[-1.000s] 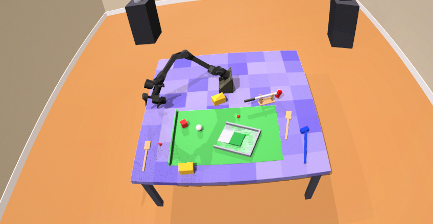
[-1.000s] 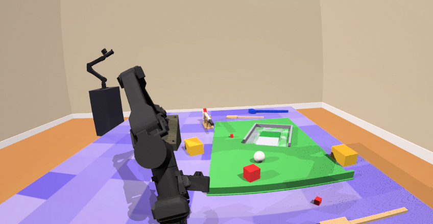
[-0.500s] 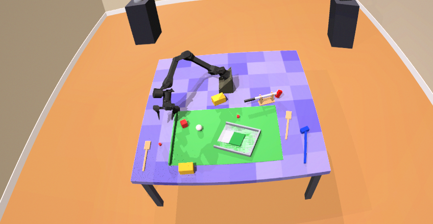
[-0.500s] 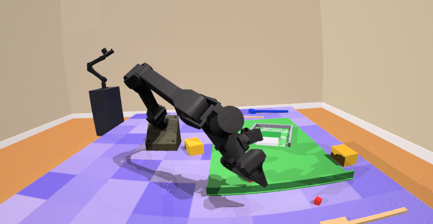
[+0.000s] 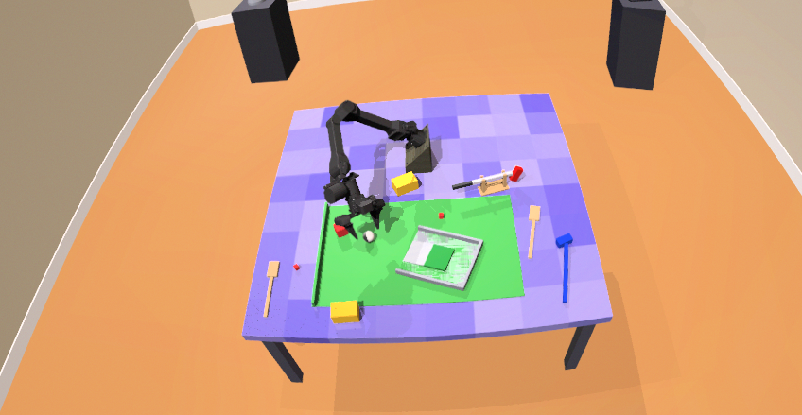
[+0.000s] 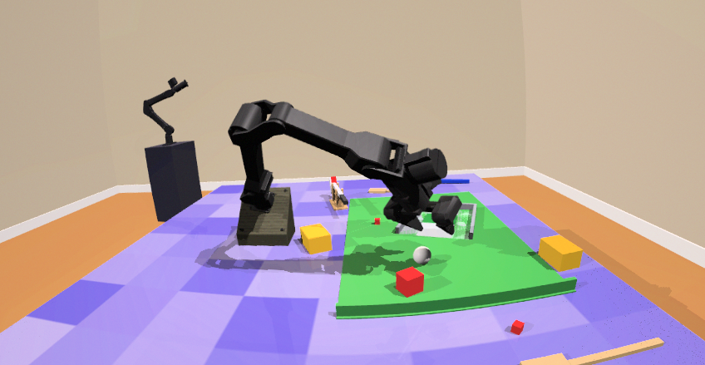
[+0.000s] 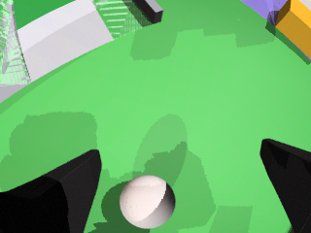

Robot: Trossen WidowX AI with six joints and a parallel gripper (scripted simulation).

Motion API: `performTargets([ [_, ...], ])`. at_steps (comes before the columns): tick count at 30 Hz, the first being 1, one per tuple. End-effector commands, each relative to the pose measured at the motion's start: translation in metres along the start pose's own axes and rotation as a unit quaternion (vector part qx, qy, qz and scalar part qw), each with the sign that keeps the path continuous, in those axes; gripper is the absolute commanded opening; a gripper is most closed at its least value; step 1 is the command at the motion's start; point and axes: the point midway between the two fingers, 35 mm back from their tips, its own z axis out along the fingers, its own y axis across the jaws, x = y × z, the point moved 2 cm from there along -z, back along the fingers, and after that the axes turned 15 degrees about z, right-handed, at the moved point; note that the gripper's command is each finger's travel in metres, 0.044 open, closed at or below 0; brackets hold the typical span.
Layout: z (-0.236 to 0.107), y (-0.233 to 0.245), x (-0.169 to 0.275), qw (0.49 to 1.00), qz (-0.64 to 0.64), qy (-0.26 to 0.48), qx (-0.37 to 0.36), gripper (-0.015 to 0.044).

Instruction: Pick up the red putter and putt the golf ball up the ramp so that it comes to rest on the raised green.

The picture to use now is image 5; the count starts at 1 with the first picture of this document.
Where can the green flat mat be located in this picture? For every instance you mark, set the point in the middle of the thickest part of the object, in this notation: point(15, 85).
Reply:
point(356, 270)

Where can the blue golf putter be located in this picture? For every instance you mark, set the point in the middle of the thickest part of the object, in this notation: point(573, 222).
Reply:
point(563, 241)

